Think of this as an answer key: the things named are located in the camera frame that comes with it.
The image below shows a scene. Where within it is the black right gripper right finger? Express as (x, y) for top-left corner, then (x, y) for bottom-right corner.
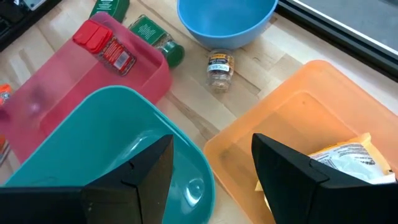
(251, 133), (398, 224)

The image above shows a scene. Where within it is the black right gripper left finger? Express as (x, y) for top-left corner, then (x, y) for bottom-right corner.
(0, 134), (174, 224)

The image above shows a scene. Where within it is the red-capped spice jar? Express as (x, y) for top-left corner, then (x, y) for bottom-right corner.
(72, 19), (137, 77)

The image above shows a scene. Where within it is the small glass saffron jar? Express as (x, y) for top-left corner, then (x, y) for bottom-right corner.
(206, 49), (236, 93)

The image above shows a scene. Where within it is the teal plastic bin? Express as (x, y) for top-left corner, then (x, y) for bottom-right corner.
(4, 85), (216, 224)

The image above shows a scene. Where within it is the orange plastic bin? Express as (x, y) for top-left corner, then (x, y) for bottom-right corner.
(203, 60), (398, 224)

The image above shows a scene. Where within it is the pink plastic bin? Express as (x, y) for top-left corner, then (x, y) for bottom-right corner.
(0, 11), (174, 164)

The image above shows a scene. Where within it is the orange white snack packet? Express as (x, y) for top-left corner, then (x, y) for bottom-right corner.
(0, 83), (13, 106)

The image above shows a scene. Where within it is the green-capped spice jar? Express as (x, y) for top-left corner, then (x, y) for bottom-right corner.
(129, 14), (186, 68)

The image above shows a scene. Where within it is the green spice box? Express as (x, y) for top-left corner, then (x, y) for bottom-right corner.
(89, 0), (131, 23)

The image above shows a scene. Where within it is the blue bowl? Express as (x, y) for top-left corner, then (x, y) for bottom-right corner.
(177, 0), (279, 50)

